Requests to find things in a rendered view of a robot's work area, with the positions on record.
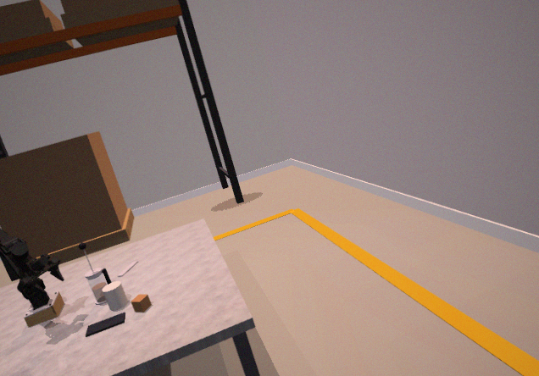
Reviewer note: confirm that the white cylinder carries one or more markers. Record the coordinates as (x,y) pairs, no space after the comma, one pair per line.
(115,296)

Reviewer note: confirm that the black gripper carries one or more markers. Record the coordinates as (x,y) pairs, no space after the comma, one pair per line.
(28,283)

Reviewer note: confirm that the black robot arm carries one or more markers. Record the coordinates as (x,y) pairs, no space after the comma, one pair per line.
(15,251)

